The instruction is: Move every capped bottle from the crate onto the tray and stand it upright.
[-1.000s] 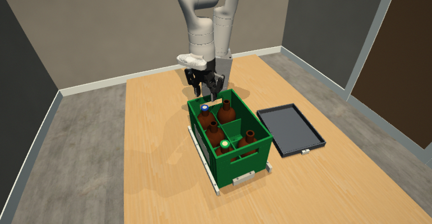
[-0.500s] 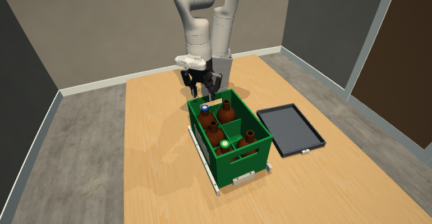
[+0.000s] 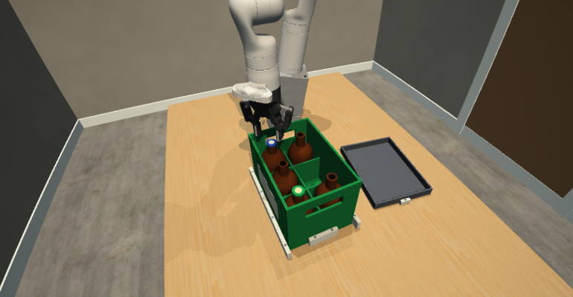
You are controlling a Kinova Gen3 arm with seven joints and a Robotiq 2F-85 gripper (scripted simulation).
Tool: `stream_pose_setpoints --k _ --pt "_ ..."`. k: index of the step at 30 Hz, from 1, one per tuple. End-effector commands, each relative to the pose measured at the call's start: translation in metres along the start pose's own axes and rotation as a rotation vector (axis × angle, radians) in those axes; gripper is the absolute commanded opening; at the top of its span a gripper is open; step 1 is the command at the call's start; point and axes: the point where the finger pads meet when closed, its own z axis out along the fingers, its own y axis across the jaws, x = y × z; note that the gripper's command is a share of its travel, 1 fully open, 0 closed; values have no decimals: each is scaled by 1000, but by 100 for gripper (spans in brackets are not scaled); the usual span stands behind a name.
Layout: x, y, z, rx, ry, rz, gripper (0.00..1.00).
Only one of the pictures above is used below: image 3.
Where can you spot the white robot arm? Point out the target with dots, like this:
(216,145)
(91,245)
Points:
(263,61)

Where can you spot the green plastic crate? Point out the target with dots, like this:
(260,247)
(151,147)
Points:
(294,224)

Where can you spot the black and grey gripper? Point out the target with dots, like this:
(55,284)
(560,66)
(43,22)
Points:
(269,110)

